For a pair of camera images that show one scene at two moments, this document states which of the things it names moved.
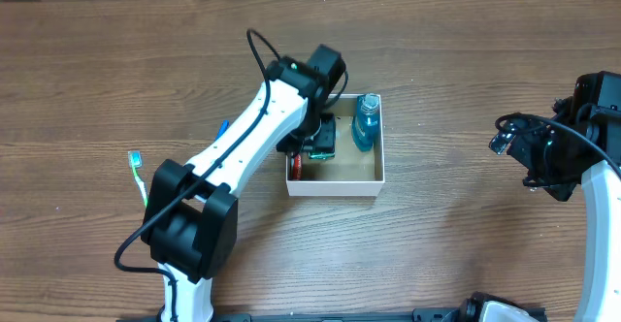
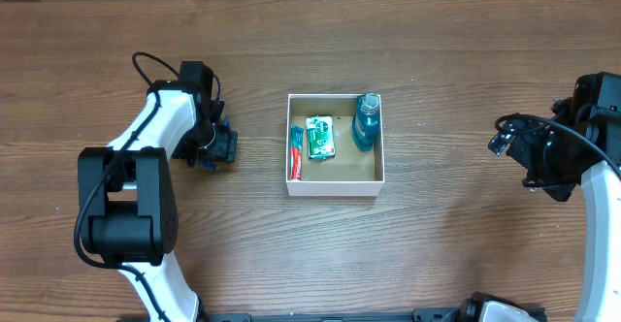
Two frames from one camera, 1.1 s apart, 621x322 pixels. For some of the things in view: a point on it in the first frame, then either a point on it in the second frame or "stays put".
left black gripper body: (319, 144) to (225, 147)
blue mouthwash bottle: (365, 126) stays put
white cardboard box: (351, 173) stays put
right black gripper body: (515, 144) stays put
